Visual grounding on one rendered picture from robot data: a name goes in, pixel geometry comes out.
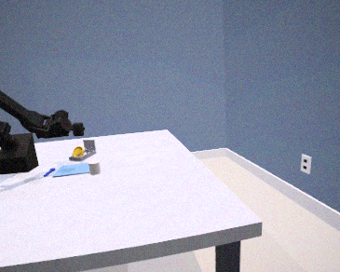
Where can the yellow plate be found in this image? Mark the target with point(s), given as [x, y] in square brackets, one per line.
[78, 150]

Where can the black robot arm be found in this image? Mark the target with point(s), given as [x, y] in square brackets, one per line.
[32, 121]

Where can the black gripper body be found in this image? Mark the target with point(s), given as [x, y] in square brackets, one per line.
[77, 128]

